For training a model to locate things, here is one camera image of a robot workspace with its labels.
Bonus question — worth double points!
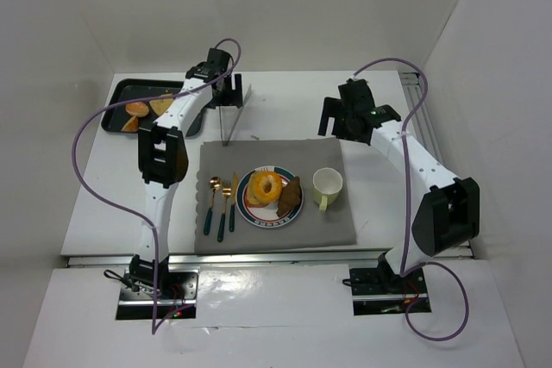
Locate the metal tongs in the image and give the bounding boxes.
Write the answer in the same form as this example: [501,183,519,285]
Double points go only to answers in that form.
[218,84,253,147]

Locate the orange donut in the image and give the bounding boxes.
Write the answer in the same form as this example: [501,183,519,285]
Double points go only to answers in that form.
[249,172,283,202]

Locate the brown croissant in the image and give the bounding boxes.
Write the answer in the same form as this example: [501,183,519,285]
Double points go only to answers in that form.
[277,176,302,217]

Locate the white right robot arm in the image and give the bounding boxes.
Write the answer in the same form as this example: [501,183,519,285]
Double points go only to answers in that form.
[318,79,480,290]

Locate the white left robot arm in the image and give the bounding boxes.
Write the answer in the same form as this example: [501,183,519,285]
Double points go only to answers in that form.
[129,62,242,293]

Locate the bread slice on tray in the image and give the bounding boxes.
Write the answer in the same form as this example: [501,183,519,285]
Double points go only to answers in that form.
[149,93,174,116]

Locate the pale green mug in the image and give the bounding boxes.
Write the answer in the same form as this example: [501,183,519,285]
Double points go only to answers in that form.
[312,167,343,211]

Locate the grey placemat cloth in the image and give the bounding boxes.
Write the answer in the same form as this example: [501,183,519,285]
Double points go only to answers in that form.
[194,138,357,254]

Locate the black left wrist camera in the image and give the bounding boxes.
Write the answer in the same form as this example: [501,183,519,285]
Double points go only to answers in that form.
[206,47,233,74]

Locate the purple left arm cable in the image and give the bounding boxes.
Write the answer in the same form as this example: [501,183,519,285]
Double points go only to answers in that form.
[71,37,242,335]

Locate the gold spoon green handle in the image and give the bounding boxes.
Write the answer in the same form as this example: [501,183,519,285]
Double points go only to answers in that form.
[203,177,222,235]

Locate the gold fork green handle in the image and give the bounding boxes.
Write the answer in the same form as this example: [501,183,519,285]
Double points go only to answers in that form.
[216,180,232,243]

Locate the gold knife green handle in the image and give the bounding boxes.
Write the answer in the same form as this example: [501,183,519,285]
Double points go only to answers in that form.
[229,172,239,233]

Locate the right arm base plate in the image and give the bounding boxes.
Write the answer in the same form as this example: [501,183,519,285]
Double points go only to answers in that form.
[342,268,431,316]

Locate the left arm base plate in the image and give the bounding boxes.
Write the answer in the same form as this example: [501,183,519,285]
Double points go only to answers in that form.
[110,269,199,321]

